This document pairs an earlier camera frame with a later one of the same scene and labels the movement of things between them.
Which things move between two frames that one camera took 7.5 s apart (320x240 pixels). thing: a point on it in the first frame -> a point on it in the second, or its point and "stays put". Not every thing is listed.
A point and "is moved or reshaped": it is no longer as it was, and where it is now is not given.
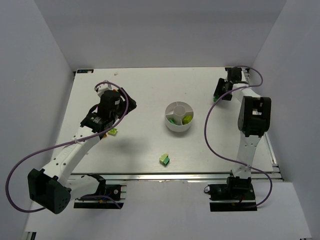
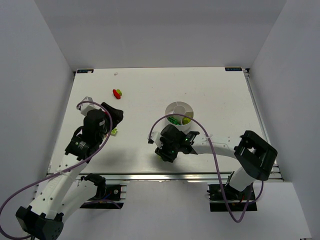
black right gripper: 222,89 -> 165,154
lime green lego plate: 113,131 stays put
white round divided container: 173,111 stays put
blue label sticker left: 85,71 stays put
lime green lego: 186,119 stays put
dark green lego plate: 172,121 is moved or reshaped
